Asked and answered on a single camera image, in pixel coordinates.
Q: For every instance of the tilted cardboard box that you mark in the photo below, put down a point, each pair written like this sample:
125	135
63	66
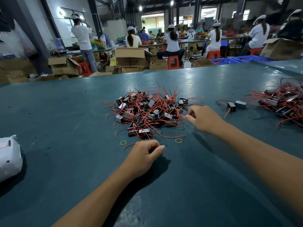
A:
281	48

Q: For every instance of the white plastic shell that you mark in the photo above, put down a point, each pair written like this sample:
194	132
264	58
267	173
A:
9	158

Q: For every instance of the shallow cardboard box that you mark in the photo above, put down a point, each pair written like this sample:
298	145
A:
203	62

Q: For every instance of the large closed cardboard box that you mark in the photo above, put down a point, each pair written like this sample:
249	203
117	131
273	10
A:
130	56

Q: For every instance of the yellow rubber band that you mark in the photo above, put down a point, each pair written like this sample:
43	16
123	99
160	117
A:
120	142
175	140

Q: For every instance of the red plastic stool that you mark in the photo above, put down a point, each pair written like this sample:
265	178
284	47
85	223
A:
173	62
255	51
213	54
85	68

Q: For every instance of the person's right forearm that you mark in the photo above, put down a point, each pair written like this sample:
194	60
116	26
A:
270	163

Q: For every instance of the person's left hand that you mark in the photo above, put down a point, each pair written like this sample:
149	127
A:
142	158

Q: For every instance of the blue plastic crate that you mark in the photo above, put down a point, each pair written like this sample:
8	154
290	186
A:
251	58
222	61

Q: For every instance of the person's right hand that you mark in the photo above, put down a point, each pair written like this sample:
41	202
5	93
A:
206	119

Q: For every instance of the low cardboard box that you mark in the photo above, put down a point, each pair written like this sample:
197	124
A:
158	64

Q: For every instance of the person's left forearm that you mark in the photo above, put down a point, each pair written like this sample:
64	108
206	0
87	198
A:
94	203

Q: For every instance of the open cardboard box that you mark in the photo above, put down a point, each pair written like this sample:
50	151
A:
64	66

